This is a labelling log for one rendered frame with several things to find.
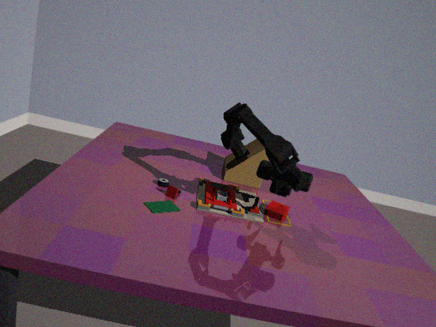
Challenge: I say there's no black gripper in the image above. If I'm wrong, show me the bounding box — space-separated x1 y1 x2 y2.
256 160 313 192

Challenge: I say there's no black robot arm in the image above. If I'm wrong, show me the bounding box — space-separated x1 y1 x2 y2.
221 103 309 197

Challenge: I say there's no flat green square pad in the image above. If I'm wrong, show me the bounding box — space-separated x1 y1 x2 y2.
143 201 181 213

